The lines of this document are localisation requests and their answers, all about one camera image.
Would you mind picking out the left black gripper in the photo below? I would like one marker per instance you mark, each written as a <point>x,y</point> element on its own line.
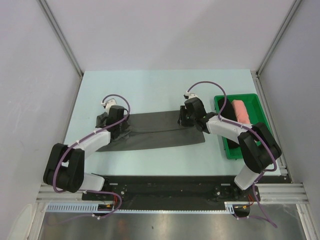
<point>125,125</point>

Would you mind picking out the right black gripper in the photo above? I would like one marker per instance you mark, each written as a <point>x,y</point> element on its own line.
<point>181,120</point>

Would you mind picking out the grey t shirt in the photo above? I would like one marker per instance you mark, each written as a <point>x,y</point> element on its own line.
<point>155,130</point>

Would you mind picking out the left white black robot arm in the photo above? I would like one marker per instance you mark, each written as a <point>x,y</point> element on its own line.
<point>65,169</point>

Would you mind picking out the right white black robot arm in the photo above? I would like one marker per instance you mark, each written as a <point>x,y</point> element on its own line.
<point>258,147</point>

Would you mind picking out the black rolled t shirt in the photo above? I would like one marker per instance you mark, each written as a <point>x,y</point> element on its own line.
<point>229,113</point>

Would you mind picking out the pink rolled t shirt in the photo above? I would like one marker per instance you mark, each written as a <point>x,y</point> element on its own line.
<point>240,112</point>

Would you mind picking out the green plastic tray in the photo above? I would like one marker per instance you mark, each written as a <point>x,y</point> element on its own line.
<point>256,115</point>

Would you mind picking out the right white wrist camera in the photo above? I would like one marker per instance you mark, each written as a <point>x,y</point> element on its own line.
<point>189,95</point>

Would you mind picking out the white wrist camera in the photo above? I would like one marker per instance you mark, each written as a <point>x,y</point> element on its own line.
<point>189,95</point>
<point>107,104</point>

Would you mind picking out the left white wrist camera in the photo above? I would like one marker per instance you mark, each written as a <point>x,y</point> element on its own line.
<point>107,104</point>

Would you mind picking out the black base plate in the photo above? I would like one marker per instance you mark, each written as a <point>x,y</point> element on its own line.
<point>176,193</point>

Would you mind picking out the right aluminium corner post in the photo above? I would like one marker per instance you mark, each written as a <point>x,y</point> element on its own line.
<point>279,35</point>

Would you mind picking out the aluminium corner post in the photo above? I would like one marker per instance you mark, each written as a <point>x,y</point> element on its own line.
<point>55,26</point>
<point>279,35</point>

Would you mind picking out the white slotted cable duct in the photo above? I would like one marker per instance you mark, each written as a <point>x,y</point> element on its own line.
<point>79,208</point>

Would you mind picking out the aluminium frame rail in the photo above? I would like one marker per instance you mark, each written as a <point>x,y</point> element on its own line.
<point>282,193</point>

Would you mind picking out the left aluminium corner post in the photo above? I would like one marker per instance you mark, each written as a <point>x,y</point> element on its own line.
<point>55,26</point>

